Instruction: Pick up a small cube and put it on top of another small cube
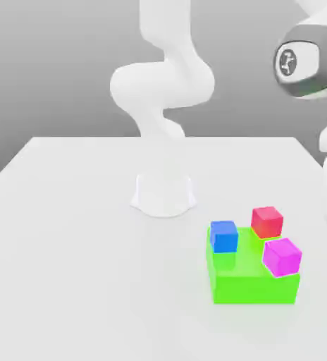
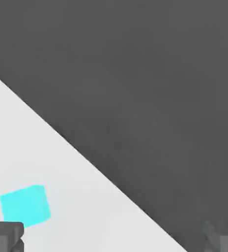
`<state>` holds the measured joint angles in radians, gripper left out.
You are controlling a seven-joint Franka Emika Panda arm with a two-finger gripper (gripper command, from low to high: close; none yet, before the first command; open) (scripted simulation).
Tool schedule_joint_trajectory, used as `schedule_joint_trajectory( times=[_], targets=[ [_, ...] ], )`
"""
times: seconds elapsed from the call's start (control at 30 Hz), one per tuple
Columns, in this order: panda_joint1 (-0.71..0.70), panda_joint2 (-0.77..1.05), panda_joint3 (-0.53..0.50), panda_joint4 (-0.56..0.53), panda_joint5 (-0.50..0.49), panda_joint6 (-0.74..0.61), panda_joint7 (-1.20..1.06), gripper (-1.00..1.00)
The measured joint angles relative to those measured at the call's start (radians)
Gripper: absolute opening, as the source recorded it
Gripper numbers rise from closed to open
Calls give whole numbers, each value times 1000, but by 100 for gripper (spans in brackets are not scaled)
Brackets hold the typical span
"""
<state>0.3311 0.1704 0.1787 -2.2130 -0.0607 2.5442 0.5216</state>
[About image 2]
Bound small cyan cube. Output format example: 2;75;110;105
0;184;52;228

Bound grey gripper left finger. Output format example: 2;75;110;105
0;221;25;252

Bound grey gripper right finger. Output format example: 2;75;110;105
201;220;228;252

